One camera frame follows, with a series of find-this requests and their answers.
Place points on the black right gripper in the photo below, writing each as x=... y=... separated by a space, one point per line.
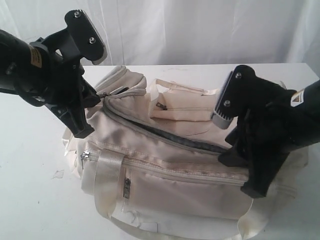
x=272 y=122

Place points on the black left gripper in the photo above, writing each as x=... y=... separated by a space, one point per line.
x=48 y=72

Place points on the cream fabric duffel bag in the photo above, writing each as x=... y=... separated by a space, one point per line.
x=152 y=165

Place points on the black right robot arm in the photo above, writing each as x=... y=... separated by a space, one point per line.
x=310 y=115

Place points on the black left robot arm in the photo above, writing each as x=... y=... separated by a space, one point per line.
x=7 y=59

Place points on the clear tape scrap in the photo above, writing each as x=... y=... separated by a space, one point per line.
x=59 y=174

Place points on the white backdrop curtain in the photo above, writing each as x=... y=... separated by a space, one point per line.
x=182 y=32

